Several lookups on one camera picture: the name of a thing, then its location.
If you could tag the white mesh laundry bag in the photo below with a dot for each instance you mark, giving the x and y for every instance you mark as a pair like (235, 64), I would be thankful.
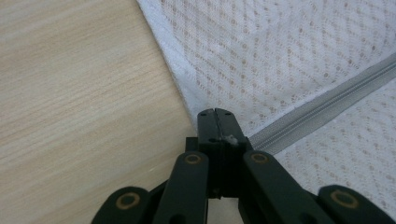
(264, 46)

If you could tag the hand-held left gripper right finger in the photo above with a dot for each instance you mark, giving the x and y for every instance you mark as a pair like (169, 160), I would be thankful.
(232, 161)

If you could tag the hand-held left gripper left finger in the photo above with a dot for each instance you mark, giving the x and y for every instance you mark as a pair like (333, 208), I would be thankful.
(210, 146)

